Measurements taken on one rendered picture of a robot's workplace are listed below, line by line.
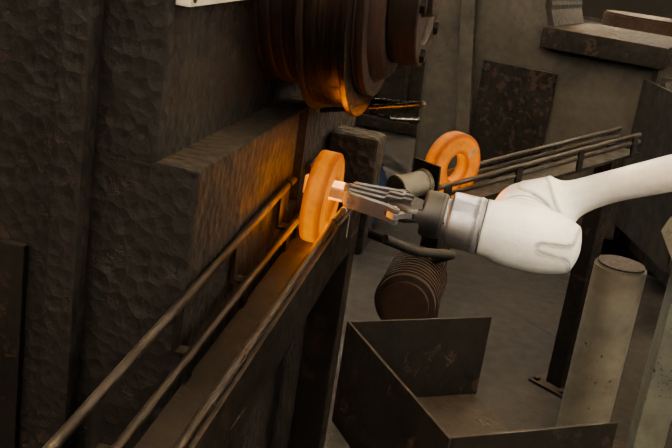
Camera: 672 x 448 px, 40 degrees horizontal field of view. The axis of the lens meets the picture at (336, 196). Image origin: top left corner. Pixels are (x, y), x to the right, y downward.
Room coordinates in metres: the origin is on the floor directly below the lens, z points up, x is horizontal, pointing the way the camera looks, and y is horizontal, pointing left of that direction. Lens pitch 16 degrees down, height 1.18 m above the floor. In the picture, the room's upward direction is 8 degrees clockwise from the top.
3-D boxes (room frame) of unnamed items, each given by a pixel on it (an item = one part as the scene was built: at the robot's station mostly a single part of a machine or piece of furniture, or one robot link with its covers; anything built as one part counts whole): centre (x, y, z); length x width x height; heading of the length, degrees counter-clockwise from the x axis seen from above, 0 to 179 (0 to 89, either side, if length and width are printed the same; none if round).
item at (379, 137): (1.75, -0.02, 0.68); 0.11 x 0.08 x 0.24; 79
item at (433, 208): (1.42, -0.13, 0.76); 0.09 x 0.08 x 0.07; 79
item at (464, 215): (1.41, -0.21, 0.75); 0.09 x 0.06 x 0.09; 169
